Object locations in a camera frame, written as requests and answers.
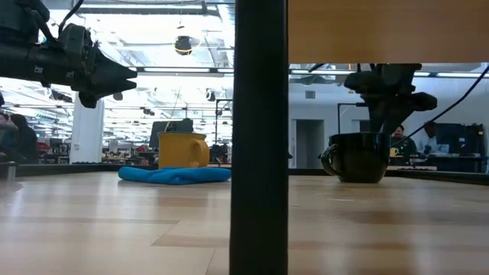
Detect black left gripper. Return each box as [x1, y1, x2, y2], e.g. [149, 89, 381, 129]
[57, 23, 138, 110]

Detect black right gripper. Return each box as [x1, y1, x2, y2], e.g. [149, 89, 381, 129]
[343, 63, 439, 134]

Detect black ceramic mug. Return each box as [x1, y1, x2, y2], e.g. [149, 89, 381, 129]
[319, 131, 391, 183]

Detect yellow ceramic mug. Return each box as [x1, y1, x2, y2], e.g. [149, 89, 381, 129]
[157, 131, 211, 170]

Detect person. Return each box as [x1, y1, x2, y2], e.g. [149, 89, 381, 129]
[418, 121, 451, 154]
[390, 125, 418, 160]
[0, 112, 18, 156]
[8, 113, 39, 164]

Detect white building column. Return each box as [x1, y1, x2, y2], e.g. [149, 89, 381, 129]
[70, 90, 105, 164]

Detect dark background monitor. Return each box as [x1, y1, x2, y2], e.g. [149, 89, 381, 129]
[148, 118, 194, 149]

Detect black background screens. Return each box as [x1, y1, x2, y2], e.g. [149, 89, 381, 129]
[435, 122, 487, 157]

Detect blue cloth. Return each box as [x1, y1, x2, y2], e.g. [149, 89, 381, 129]
[117, 166, 232, 186]

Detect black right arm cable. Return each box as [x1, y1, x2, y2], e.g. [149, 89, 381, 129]
[393, 64, 489, 148]

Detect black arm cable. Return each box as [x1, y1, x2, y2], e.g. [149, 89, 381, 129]
[57, 0, 86, 35]
[393, 64, 489, 148]

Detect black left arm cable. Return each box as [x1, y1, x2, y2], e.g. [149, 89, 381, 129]
[57, 0, 86, 35]

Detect black ceiling dome camera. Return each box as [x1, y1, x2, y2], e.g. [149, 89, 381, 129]
[174, 35, 193, 57]

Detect black metal table frame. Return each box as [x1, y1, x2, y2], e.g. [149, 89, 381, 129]
[0, 162, 489, 187]

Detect black metal stand frame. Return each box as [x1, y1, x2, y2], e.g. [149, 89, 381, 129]
[215, 98, 233, 146]

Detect grey metal corner post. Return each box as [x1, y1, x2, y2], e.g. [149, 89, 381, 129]
[0, 160, 17, 180]

